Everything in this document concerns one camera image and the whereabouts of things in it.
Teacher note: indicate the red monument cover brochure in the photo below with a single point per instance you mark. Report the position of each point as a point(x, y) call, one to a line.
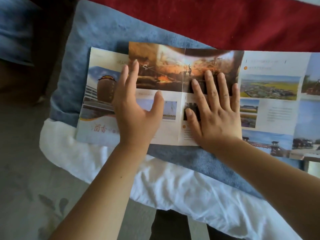
point(275, 112)

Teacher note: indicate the person's left forearm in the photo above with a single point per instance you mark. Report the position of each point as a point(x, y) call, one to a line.
point(100, 202)

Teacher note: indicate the person's right hand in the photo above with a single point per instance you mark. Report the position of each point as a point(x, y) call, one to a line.
point(220, 122)

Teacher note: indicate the person's right forearm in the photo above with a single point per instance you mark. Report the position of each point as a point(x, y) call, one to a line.
point(280, 194)

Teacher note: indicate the pale green leaflet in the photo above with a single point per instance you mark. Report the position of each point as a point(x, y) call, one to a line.
point(313, 169)

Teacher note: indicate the person's left hand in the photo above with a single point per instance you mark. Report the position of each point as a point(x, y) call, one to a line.
point(135, 122)

